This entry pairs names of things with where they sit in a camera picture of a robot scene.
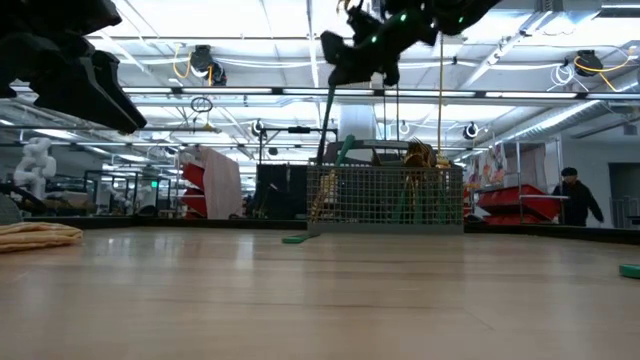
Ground person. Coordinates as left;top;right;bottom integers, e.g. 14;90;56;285
551;166;605;228

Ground black ceiling cable reel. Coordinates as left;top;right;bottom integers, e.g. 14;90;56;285
189;43;229;87
573;48;606;79

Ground beige folded cloth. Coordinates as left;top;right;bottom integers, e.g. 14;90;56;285
0;221;85;255

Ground black crate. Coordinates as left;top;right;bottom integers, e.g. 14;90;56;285
255;163;309;221

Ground gold fork green handle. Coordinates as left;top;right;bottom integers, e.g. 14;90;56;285
403;137;439;169

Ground black aluminium table frame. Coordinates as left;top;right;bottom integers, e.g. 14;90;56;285
22;214;640;246

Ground white panel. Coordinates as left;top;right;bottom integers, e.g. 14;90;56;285
199;147;245;220

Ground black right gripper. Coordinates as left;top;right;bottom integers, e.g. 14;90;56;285
320;0;441;87

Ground grey plastic silverware basket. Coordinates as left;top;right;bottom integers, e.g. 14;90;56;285
305;139;465;236

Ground red storage bins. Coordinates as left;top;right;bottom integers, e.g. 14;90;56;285
474;183;564;226
180;162;209;220

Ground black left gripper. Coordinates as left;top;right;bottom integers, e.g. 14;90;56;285
0;0;149;135

